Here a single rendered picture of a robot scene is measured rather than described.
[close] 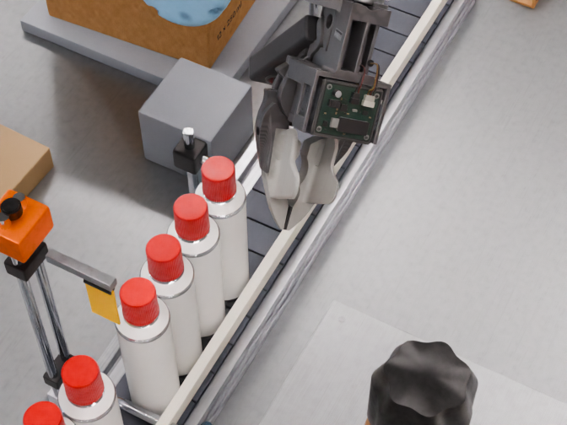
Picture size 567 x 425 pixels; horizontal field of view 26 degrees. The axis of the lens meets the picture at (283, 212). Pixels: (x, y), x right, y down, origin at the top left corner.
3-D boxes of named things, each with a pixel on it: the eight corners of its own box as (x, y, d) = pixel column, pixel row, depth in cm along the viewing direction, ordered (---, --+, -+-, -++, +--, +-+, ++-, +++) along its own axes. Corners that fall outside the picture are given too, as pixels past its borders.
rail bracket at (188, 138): (233, 248, 144) (228, 160, 130) (179, 224, 146) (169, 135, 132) (246, 228, 145) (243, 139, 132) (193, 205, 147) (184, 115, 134)
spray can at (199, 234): (215, 346, 130) (206, 234, 114) (170, 331, 131) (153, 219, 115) (233, 306, 133) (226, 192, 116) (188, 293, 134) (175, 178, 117)
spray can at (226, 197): (230, 311, 133) (223, 197, 116) (192, 287, 134) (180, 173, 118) (259, 278, 135) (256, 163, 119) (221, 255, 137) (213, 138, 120)
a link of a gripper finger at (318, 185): (304, 244, 105) (329, 141, 103) (278, 224, 111) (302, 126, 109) (336, 249, 107) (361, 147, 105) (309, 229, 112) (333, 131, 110)
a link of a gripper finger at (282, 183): (271, 240, 104) (296, 135, 102) (246, 220, 109) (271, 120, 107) (304, 244, 105) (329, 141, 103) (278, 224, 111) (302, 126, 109)
